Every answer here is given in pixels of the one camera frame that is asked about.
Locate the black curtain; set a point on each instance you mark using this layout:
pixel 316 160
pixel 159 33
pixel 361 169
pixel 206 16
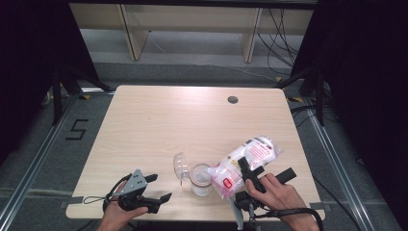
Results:
pixel 32 64
pixel 369 80

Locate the light wooden shelf unit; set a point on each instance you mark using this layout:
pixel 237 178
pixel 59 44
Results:
pixel 192 19

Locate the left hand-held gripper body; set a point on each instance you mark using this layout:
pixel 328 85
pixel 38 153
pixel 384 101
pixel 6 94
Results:
pixel 133 185

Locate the black metal stand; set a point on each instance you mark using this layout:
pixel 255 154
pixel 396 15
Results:
pixel 319 99
pixel 57 96

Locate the grey tape strip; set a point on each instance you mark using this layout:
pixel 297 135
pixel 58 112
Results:
pixel 320 206
pixel 73 200

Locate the yellow and black tape piece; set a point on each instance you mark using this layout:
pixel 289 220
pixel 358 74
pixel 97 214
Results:
pixel 295 99
pixel 85 96
pixel 278 79

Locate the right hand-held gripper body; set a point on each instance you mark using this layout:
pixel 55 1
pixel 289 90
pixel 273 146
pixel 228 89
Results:
pixel 245 203

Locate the person's right hand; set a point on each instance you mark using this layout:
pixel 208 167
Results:
pixel 279 195

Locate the aluminium floor rail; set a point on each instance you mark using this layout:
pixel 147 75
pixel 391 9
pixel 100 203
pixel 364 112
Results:
pixel 35 160
pixel 333 166

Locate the person's left hand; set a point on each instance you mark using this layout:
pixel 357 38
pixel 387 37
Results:
pixel 114 215

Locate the red and white sugar pouch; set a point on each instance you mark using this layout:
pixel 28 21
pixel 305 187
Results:
pixel 231 173

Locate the clear glass jar with lid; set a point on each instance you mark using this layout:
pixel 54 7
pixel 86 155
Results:
pixel 200 181

